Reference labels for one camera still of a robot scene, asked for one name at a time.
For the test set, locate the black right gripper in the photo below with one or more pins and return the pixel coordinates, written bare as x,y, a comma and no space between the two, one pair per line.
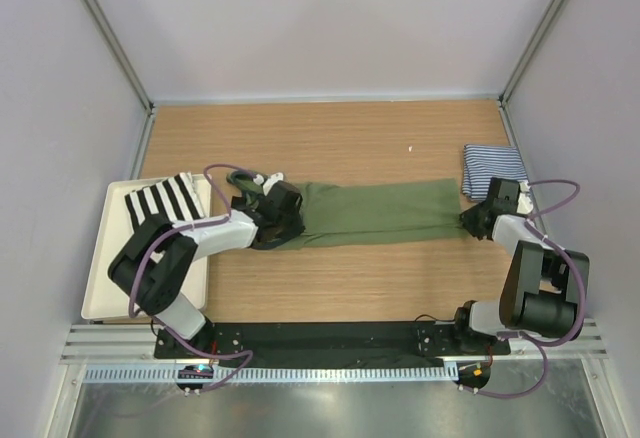
468,217

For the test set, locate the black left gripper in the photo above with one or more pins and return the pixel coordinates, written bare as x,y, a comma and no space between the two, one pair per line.
294,230

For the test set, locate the olive green tank top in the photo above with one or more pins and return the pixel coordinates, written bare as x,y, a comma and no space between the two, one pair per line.
335,215

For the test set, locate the blue white striped tank top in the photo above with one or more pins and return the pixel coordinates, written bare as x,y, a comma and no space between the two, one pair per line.
483,162

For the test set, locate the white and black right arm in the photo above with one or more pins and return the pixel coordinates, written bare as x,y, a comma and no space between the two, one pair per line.
544,294

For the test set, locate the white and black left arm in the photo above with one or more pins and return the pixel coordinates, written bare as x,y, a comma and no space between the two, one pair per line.
153,264

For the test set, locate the black white striped tank top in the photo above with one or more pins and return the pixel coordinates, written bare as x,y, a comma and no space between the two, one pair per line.
174,198

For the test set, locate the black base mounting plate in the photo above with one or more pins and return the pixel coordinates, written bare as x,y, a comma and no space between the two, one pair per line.
349,345

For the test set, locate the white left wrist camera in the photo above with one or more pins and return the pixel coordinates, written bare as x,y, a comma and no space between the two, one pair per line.
266,182

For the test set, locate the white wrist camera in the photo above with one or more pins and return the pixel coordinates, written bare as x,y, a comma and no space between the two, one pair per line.
525,204
266,182

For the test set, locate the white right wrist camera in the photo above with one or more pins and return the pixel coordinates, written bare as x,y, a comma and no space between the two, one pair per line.
525,204

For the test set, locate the white slotted cable duct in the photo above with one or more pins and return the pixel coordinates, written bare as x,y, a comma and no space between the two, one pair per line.
183,373

